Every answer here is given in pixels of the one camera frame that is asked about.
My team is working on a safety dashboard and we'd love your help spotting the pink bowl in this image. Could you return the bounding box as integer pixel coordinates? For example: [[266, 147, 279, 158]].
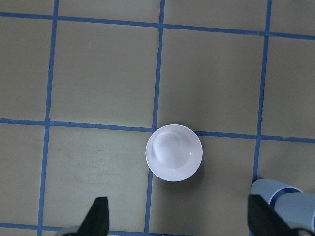
[[145, 124, 203, 182]]

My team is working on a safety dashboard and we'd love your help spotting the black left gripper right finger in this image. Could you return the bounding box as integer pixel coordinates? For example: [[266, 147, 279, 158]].
[[247, 194, 291, 236]]

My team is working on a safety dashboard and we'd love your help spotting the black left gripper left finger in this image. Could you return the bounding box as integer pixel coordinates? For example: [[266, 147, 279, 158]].
[[77, 197, 109, 236]]

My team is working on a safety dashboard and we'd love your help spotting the blue plastic cup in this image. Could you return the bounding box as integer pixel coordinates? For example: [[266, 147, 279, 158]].
[[250, 179, 303, 206], [270, 188, 315, 231]]

